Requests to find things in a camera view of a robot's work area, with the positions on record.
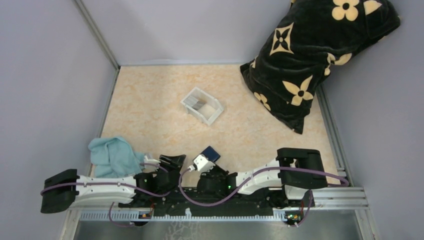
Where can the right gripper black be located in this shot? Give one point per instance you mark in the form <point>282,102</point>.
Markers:
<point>216,167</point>

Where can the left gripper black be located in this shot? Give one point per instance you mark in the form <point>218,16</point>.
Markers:
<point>175,162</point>

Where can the navy blue card holder wallet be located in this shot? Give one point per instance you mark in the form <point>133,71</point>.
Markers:
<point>211,154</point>

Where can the white plastic card box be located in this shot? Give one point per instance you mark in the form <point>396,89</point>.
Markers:
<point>209,113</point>

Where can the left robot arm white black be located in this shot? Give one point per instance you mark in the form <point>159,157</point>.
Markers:
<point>67,189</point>

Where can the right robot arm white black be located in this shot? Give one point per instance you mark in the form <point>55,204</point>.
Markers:
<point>290,170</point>

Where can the grey card stack in box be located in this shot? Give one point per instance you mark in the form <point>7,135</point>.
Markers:
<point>193,102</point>

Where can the light blue cloth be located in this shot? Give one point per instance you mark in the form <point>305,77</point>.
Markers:
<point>114,157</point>

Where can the black floral patterned pillow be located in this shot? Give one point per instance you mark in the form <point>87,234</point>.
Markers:
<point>312,37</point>

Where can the aluminium side rail right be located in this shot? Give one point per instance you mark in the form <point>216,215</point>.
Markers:
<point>333,135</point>

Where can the aluminium corner post left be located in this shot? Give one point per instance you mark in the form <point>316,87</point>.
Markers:
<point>96,33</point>

